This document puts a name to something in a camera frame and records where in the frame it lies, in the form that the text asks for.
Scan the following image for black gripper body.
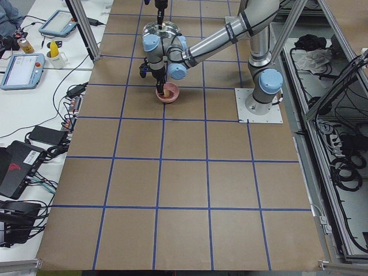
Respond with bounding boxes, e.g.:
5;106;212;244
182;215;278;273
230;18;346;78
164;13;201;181
155;0;168;9
139;59;166;85

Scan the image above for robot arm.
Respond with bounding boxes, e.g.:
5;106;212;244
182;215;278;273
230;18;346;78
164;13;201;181
154;0;168;30
139;1;281;96

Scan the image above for pale green electric pot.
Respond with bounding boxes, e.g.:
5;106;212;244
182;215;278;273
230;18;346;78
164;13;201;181
143;20;182;38

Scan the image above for pink bowl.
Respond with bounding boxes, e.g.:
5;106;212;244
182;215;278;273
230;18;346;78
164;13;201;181
155;82;180;104

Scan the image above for upper teach pendant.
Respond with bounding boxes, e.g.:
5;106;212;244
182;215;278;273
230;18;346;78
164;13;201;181
39;10;76;37

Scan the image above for teach pendant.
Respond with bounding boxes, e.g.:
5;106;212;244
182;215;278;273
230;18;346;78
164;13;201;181
39;10;76;37
1;53;45;90

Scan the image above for white mug with banana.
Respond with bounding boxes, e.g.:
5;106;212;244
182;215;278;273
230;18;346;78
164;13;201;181
47;40;68;69

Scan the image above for black power adapter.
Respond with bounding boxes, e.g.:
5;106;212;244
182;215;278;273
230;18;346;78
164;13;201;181
28;126;68;145

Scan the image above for lower teach pendant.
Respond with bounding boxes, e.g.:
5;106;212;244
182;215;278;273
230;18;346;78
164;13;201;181
1;53;45;90

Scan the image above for yellow drink can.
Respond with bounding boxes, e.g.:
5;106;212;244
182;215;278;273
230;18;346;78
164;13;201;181
17;38;35;53

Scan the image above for white crumpled cloth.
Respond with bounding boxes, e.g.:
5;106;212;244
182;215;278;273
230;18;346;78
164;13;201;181
296;49;332;74

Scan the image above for black laptop computer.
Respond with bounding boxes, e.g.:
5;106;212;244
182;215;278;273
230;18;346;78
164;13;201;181
1;141;46;200

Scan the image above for aluminium frame post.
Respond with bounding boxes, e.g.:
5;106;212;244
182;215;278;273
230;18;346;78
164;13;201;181
66;0;101;62

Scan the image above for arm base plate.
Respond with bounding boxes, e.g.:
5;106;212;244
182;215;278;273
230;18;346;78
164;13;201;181
235;88;283;124

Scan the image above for black cable bundle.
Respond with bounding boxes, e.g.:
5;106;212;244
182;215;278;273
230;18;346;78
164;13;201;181
330;149;366;192

